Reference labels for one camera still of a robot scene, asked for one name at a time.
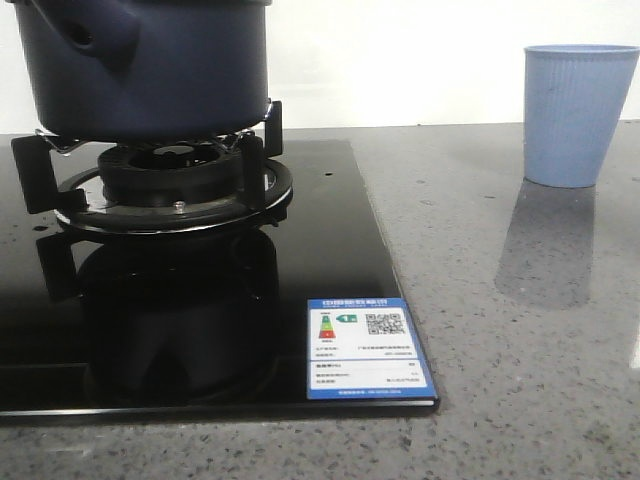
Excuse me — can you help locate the black glass gas stove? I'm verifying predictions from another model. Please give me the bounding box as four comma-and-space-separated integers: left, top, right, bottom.
1, 141, 440, 424

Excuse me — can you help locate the blue energy label sticker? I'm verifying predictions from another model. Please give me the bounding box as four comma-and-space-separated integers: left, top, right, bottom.
307, 298, 438, 406

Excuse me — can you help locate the light blue ribbed cup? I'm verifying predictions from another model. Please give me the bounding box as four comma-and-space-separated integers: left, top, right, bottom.
524, 44, 639, 188

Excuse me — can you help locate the black round gas burner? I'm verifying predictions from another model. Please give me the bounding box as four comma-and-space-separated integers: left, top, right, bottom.
98, 144, 242, 207

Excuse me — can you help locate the black pot support grate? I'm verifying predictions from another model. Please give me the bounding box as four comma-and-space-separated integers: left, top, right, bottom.
11, 101, 293, 236

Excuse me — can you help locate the dark blue cooking pot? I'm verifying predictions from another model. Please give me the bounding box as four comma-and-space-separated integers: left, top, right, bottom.
13, 1, 268, 142

